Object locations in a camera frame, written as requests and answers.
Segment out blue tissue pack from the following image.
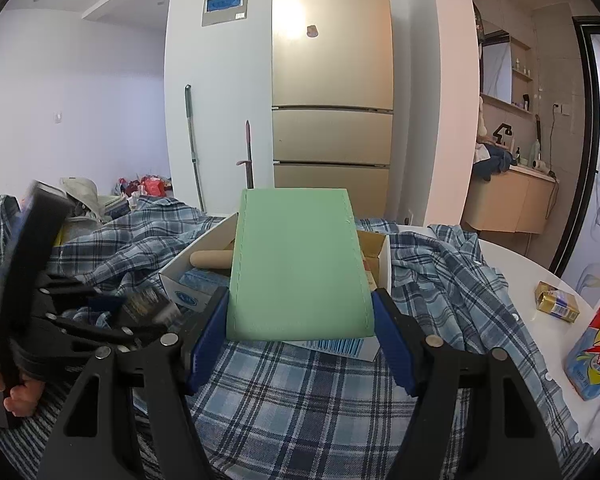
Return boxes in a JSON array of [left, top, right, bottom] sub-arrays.
[[180, 267, 231, 293]]

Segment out bathroom mirror cabinet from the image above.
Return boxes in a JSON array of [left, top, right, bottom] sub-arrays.
[[480, 32, 513, 106]]

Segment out grey hat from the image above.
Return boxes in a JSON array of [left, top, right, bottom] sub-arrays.
[[61, 177, 101, 218]]

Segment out gold refrigerator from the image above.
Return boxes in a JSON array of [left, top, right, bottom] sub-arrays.
[[271, 0, 396, 226]]

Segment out black door frame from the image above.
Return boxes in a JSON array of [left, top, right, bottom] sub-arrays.
[[550, 15, 600, 281]]

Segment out dark pole with hook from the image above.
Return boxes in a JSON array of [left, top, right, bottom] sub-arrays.
[[235, 120, 256, 191]]

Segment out grey mop handle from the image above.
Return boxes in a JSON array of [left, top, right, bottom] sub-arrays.
[[184, 85, 206, 211]]

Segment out red plastic bags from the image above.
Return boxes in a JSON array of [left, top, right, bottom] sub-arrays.
[[115, 174, 173, 198]]

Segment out blue red printed packet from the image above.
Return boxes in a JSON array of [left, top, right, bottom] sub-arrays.
[[564, 262, 600, 402]]

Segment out beige vanity cabinet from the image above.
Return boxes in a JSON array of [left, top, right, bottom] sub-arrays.
[[462, 162, 561, 235]]

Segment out gold blue cigarette pack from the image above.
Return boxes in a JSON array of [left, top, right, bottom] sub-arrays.
[[534, 281, 581, 325]]

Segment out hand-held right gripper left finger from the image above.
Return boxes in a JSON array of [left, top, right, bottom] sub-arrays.
[[36, 286, 230, 480]]

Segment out dark blue clothes pile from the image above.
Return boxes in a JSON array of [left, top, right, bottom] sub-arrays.
[[475, 142, 518, 181]]

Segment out person's left hand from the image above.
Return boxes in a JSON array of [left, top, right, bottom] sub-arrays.
[[0, 354, 47, 418]]

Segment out light blue plaid shirt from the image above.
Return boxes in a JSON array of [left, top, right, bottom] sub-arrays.
[[392, 222, 588, 461]]

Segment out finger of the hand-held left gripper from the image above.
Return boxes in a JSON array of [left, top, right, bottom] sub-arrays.
[[25, 300, 181, 376], [35, 287, 126, 313]]

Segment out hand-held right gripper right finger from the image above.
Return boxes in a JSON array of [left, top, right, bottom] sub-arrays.
[[371, 287, 565, 480]]

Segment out yellow bag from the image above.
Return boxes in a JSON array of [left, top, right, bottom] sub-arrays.
[[54, 220, 78, 248]]

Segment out green fabric pouch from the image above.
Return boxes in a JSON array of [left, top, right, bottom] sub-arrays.
[[226, 187, 376, 342]]

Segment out white printed cardboard box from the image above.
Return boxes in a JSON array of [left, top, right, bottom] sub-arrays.
[[159, 212, 393, 363]]

